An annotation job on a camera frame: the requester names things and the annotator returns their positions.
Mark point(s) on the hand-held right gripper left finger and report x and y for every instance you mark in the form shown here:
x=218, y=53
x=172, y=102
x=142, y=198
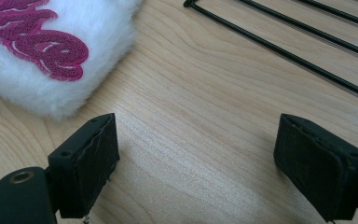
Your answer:
x=85, y=168

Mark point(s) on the white fluffy pouch pink lettering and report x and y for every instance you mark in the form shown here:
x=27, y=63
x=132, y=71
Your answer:
x=43, y=46

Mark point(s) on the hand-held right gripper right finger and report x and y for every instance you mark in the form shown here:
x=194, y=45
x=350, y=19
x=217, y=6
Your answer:
x=320, y=174

